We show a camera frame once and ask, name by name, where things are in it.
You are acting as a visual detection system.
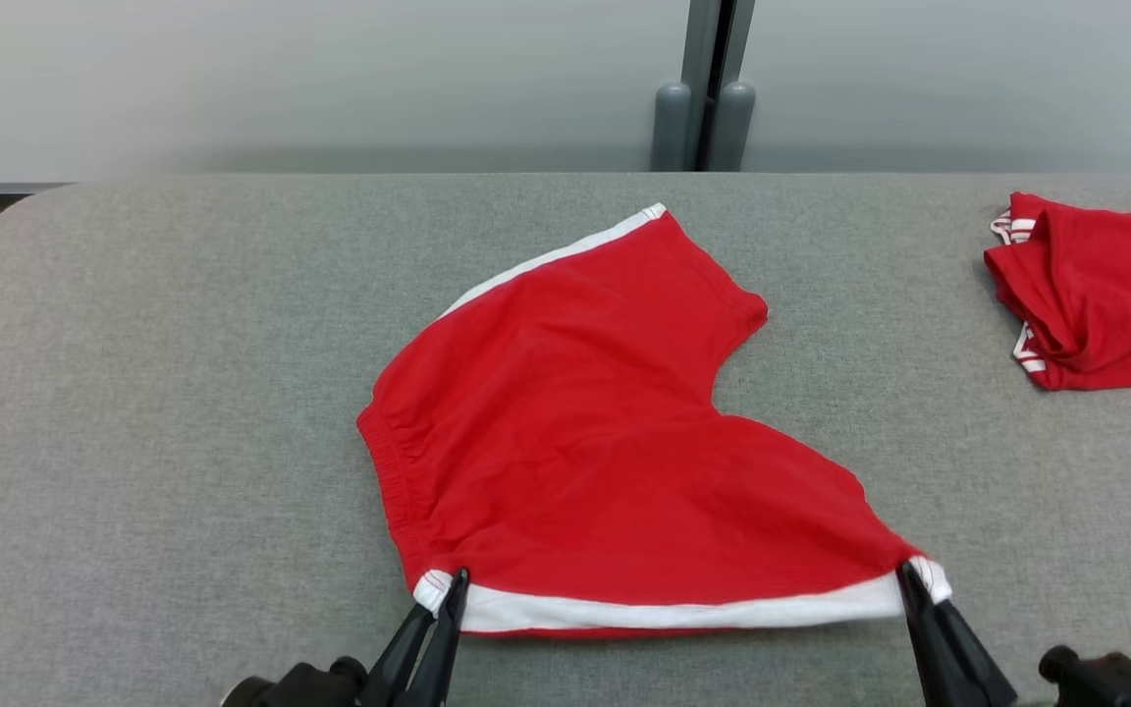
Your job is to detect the grey upright partition post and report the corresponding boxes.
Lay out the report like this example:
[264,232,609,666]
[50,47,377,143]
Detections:
[679,0,757,174]

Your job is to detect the grey fabric padded surface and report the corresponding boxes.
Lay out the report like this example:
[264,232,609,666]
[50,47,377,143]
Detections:
[0,173,1131,707]

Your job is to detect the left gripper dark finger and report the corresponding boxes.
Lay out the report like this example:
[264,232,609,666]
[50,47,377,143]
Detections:
[360,599,441,707]
[407,567,473,707]

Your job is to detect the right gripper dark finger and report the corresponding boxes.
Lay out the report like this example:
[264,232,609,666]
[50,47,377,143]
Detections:
[933,599,1019,707]
[894,560,981,707]

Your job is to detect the red Bulls jersey white sleeves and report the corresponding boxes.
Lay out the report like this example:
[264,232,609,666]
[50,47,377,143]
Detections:
[983,191,1131,393]

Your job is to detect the red shorts white trim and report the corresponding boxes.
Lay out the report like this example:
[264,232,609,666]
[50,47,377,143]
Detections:
[355,202,955,640]

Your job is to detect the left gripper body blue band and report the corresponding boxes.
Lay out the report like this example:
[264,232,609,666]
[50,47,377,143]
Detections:
[221,675,278,707]

